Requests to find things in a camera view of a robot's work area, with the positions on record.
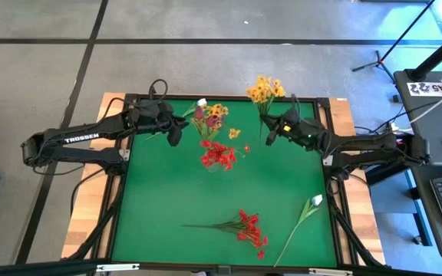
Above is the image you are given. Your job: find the black tripod stand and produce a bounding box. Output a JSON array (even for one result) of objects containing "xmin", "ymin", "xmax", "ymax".
[{"xmin": 351, "ymin": 0, "xmax": 437, "ymax": 84}]

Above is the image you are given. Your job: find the long silver metal bracket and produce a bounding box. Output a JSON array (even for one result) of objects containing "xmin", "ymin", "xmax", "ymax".
[
  {"xmin": 308, "ymin": 268, "xmax": 355, "ymax": 276},
  {"xmin": 96, "ymin": 263, "xmax": 140, "ymax": 273}
]

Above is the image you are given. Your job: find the black aluminium table frame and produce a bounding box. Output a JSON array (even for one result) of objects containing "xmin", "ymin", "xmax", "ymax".
[{"xmin": 0, "ymin": 93, "xmax": 442, "ymax": 276}]

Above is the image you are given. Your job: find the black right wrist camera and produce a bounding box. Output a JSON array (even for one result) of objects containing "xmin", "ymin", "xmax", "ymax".
[{"xmin": 283, "ymin": 107, "xmax": 302, "ymax": 123}]

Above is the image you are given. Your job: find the red artificial flower bunch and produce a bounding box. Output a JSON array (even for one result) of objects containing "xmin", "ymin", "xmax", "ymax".
[
  {"xmin": 200, "ymin": 140, "xmax": 251, "ymax": 173},
  {"xmin": 182, "ymin": 209, "xmax": 269, "ymax": 261}
]

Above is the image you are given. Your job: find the white cable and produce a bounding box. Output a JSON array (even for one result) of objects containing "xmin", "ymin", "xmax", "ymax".
[{"xmin": 408, "ymin": 82, "xmax": 442, "ymax": 124}]

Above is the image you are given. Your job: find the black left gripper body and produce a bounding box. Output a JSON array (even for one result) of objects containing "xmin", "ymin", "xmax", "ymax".
[{"xmin": 134, "ymin": 100, "xmax": 176, "ymax": 133}]

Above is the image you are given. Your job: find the blue frame leg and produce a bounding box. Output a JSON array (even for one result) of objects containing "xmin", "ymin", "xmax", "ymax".
[{"xmin": 404, "ymin": 168, "xmax": 434, "ymax": 247}]

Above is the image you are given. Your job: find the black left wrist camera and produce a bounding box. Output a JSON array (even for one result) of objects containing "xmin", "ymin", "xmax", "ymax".
[{"xmin": 140, "ymin": 100, "xmax": 163, "ymax": 118}]

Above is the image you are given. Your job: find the white artificial tulip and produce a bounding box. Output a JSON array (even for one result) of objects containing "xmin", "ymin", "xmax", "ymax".
[
  {"xmin": 273, "ymin": 193, "xmax": 324, "ymax": 268},
  {"xmin": 145, "ymin": 97, "xmax": 209, "ymax": 141}
]

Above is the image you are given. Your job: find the black cable loop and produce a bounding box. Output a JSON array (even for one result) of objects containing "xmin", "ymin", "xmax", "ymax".
[{"xmin": 148, "ymin": 79, "xmax": 169, "ymax": 101}]

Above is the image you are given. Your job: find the thick black pole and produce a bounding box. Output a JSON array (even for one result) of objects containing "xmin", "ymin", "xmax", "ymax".
[{"xmin": 407, "ymin": 34, "xmax": 442, "ymax": 82}]

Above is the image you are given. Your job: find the white power strip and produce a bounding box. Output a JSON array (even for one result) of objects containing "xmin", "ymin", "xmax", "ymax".
[{"xmin": 389, "ymin": 122, "xmax": 414, "ymax": 134}]

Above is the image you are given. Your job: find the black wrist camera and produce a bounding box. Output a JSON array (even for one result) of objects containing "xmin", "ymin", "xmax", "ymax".
[
  {"xmin": 283, "ymin": 107, "xmax": 302, "ymax": 123},
  {"xmin": 140, "ymin": 100, "xmax": 163, "ymax": 118}
]

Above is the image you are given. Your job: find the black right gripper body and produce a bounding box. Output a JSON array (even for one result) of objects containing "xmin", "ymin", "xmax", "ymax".
[{"xmin": 277, "ymin": 118, "xmax": 318, "ymax": 150}]

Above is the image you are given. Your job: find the pink artificial tulip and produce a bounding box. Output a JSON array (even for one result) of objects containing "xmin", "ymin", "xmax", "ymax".
[
  {"xmin": 206, "ymin": 114, "xmax": 222, "ymax": 131},
  {"xmin": 190, "ymin": 105, "xmax": 210, "ymax": 139}
]

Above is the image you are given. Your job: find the black desk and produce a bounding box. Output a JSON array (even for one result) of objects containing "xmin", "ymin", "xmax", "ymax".
[{"xmin": 392, "ymin": 70, "xmax": 442, "ymax": 261}]

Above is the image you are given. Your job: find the yellow artificial flower bunch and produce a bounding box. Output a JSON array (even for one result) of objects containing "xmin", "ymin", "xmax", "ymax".
[
  {"xmin": 246, "ymin": 74, "xmax": 286, "ymax": 142},
  {"xmin": 190, "ymin": 102, "xmax": 230, "ymax": 141}
]

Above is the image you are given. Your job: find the clear glass vase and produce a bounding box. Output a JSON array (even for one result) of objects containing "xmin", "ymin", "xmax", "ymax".
[{"xmin": 204, "ymin": 153, "xmax": 223, "ymax": 173}]

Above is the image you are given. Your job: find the green table mat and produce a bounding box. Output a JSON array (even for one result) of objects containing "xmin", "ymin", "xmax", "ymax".
[{"xmin": 111, "ymin": 98, "xmax": 338, "ymax": 268}]

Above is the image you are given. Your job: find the white paper label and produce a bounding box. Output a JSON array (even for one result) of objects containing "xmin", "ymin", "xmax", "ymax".
[{"xmin": 407, "ymin": 79, "xmax": 442, "ymax": 97}]

